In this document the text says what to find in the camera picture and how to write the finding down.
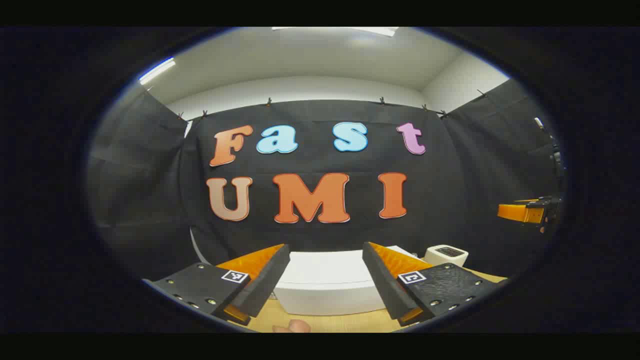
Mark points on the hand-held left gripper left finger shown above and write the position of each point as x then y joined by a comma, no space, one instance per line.
265,285

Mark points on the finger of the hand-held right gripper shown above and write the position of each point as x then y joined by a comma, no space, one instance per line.
520,213

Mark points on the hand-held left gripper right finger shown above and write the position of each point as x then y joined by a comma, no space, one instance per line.
382,285

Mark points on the reddish brown food piece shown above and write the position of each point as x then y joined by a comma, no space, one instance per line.
295,327

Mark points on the white microwave oven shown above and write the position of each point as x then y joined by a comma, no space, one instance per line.
325,285

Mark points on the dark metal stand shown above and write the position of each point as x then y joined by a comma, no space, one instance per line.
555,156

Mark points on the white toaster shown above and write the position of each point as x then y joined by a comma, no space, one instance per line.
440,257

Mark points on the ceiling light strip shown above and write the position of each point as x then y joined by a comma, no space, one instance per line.
157,70

